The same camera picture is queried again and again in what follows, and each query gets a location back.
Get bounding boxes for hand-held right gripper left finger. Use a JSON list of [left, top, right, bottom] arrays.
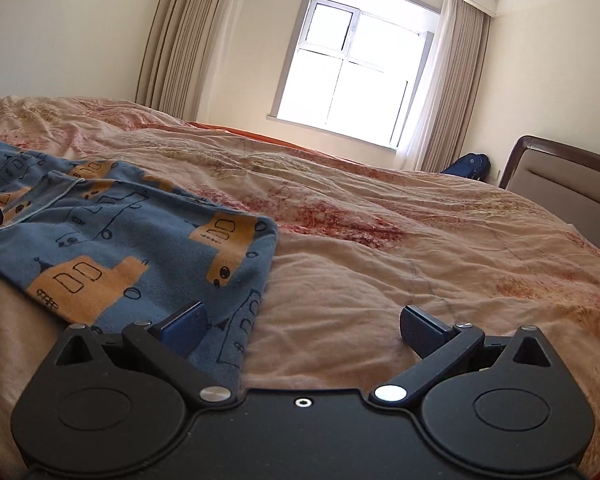
[[55, 302, 232, 407]]

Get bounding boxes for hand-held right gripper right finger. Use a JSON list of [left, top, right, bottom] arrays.
[[370, 305, 557, 407]]

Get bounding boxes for blue pants with orange print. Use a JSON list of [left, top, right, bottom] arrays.
[[0, 136, 280, 391]]

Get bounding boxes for beige printed blanket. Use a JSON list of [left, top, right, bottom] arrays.
[[0, 96, 600, 480]]

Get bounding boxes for blue bag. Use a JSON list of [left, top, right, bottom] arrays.
[[440, 154, 491, 182]]

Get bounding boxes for brown padded headboard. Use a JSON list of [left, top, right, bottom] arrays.
[[497, 135, 600, 262]]

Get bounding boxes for orange bed sheet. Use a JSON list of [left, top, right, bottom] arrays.
[[194, 121, 333, 152]]

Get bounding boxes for beige curtain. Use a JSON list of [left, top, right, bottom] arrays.
[[135, 0, 259, 124], [397, 0, 492, 174]]

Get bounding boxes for window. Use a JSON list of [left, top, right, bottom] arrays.
[[269, 0, 444, 151]]

